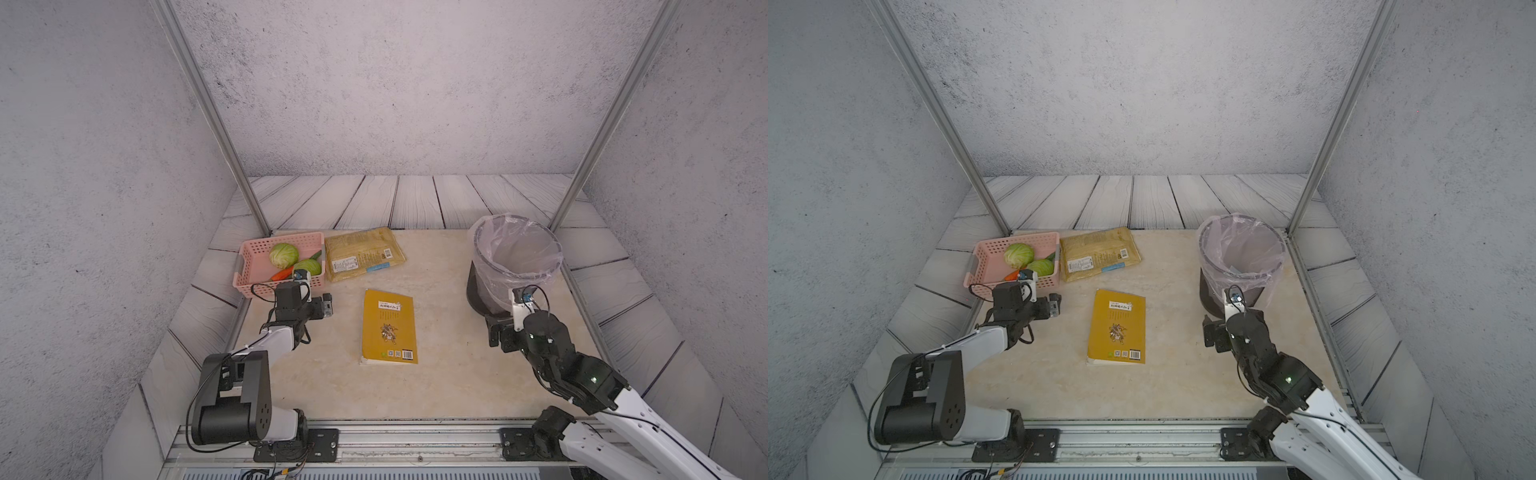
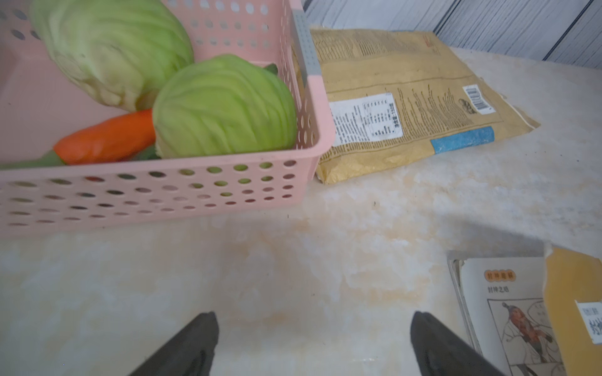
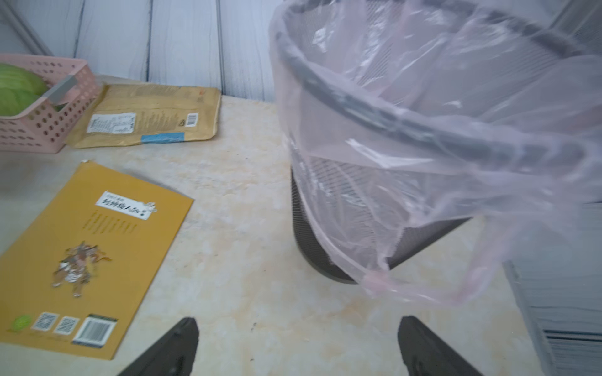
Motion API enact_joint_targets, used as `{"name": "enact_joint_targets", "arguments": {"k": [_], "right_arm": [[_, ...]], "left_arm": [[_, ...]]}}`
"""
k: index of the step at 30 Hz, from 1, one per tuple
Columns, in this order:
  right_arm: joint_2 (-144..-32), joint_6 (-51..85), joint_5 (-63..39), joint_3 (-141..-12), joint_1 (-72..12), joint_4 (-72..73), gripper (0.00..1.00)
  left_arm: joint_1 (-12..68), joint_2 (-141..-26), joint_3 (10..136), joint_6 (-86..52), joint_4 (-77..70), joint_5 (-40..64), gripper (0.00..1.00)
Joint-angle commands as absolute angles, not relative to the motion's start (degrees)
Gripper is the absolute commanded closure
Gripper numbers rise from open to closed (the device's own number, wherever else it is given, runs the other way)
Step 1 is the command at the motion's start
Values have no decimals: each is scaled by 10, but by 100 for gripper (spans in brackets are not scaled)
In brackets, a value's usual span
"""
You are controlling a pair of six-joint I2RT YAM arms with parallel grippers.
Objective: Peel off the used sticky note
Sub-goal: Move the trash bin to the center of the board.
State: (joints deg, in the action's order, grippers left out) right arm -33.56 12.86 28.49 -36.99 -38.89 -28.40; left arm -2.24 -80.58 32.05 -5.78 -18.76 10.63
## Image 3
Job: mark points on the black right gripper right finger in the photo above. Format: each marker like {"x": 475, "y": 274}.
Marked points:
{"x": 425, "y": 353}

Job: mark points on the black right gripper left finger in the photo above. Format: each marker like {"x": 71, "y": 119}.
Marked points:
{"x": 172, "y": 354}

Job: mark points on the illustrated children's story book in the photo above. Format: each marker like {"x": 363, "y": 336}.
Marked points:
{"x": 74, "y": 280}

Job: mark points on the pink plastic bin liner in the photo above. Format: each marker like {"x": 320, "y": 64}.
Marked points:
{"x": 423, "y": 141}

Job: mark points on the black mesh trash bin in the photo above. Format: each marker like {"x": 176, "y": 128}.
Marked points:
{"x": 338, "y": 235}

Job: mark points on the pink perforated plastic basket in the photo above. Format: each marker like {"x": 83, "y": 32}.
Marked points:
{"x": 44, "y": 126}

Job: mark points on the large green cabbage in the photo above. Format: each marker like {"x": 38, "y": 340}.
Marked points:
{"x": 19, "y": 89}

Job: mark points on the aluminium frame post left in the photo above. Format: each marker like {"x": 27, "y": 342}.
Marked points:
{"x": 23, "y": 30}

